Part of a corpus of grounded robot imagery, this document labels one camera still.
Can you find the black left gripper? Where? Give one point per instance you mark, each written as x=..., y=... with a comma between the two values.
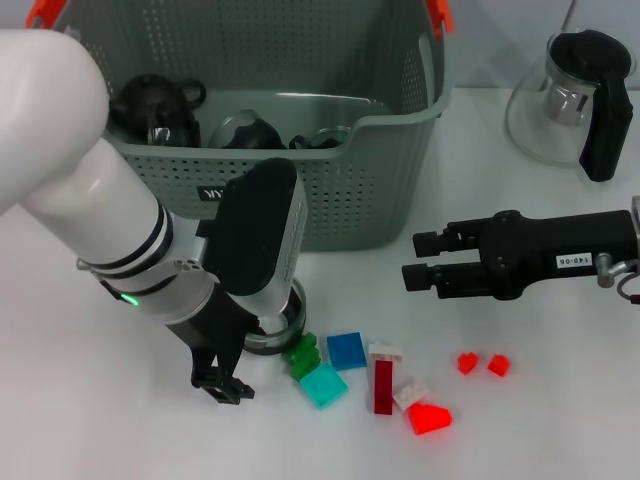
x=210, y=325

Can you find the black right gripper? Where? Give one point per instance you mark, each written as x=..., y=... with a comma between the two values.
x=540, y=245

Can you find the green toy block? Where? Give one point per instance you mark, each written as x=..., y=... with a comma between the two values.
x=305, y=357

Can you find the grey perforated storage basket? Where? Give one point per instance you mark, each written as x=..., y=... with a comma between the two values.
x=350, y=200

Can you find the long white toy block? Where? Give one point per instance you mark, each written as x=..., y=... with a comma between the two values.
x=385, y=349

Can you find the teal square toy block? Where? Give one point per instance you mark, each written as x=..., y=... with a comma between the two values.
x=324, y=386

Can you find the small red notched block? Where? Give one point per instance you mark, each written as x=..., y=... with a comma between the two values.
x=467, y=363

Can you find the blue square toy block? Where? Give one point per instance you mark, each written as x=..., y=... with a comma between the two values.
x=346, y=351

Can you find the small red cube block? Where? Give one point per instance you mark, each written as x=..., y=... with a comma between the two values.
x=499, y=366

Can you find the small white toy block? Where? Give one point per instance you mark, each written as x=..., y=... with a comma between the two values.
x=410, y=392

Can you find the dark red toy block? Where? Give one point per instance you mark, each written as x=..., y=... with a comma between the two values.
x=384, y=390

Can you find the large red toy block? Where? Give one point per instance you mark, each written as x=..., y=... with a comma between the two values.
x=429, y=419

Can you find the black clay teapot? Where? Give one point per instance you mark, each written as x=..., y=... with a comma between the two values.
x=145, y=95

